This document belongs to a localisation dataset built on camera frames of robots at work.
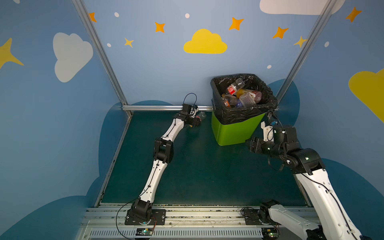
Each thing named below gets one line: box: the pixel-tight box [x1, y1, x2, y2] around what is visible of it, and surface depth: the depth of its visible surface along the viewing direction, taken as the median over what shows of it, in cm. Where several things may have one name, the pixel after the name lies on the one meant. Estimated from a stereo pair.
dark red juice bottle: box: [250, 90, 262, 104], surface depth 86 cm
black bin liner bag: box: [210, 74, 278, 125], surface depth 83 cm
